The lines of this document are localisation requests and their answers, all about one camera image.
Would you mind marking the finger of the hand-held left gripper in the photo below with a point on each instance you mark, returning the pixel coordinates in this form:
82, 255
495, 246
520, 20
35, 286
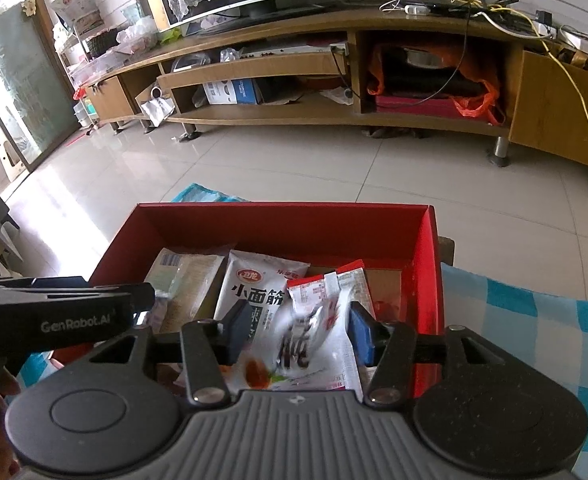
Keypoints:
33, 281
128, 297

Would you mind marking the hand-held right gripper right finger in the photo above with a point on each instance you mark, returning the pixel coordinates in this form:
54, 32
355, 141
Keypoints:
361, 332

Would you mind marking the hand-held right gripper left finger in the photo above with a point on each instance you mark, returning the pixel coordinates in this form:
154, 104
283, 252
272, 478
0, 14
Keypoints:
238, 332

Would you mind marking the white snack packet red logo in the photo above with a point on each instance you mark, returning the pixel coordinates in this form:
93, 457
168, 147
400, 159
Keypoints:
259, 280

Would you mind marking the clear barcode snack packet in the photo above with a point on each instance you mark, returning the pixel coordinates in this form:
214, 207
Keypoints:
183, 280

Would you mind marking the red cardboard box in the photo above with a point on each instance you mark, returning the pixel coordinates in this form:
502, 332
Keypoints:
284, 230

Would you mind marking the blue white checked cloth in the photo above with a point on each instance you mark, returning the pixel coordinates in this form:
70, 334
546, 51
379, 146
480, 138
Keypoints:
499, 310

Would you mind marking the white paper bag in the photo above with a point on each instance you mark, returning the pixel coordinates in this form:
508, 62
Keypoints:
156, 107

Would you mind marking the sliding glass door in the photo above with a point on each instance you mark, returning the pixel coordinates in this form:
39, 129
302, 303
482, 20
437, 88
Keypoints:
18, 85

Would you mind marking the blue white carton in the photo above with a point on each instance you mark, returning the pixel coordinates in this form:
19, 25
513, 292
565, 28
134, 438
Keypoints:
233, 91

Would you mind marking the orange plastic bag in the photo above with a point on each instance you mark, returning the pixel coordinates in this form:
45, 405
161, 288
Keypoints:
474, 102

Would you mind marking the white plastic bags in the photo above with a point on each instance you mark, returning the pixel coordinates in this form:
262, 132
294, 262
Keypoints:
136, 32

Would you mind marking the wooden tv stand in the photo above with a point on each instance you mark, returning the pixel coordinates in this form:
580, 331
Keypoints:
424, 25

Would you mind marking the white power strip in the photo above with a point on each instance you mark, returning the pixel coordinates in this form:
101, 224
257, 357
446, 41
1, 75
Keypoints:
415, 9

